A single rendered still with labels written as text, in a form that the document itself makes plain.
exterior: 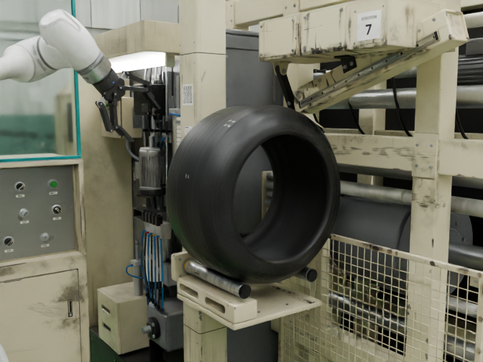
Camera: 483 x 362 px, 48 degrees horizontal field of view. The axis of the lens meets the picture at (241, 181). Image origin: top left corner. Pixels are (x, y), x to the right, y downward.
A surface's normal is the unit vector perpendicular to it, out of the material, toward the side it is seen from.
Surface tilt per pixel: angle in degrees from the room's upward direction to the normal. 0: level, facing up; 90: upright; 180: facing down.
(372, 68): 90
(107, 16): 90
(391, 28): 90
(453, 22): 72
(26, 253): 90
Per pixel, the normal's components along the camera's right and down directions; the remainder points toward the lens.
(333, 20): -0.81, 0.07
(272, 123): 0.54, -0.07
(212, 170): -0.17, -0.14
